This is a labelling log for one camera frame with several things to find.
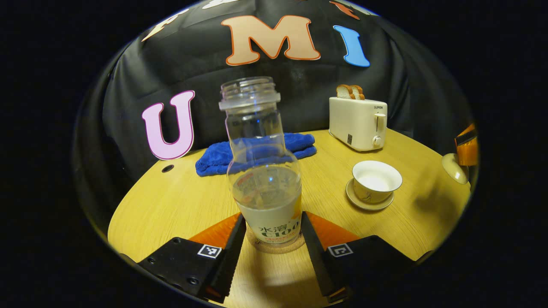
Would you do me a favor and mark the blue towel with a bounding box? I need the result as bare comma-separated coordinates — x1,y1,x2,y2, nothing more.
195,133,317,177

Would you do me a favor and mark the white toaster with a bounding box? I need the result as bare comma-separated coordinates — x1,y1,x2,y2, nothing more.
329,96,388,152

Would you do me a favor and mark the round cork coaster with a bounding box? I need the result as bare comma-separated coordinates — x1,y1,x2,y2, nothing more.
246,225,306,255

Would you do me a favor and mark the white teacup lid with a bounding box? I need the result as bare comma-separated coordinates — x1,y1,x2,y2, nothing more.
442,153,470,185

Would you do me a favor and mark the white teacup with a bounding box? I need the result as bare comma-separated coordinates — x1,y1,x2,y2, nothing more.
352,160,403,204

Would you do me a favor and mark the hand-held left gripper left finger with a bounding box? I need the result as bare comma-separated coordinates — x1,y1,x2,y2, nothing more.
137,213,247,304

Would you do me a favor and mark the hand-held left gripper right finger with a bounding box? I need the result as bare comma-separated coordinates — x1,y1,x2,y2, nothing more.
300,211,418,304

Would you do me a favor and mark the clear water bottle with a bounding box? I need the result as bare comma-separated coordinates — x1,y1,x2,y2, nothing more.
218,76,303,246

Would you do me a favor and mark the white teacup saucer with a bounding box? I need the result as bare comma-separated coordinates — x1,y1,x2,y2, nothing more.
345,178,394,211

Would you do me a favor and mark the black backdrop cloth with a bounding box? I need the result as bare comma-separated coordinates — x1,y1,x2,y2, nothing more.
73,0,476,206

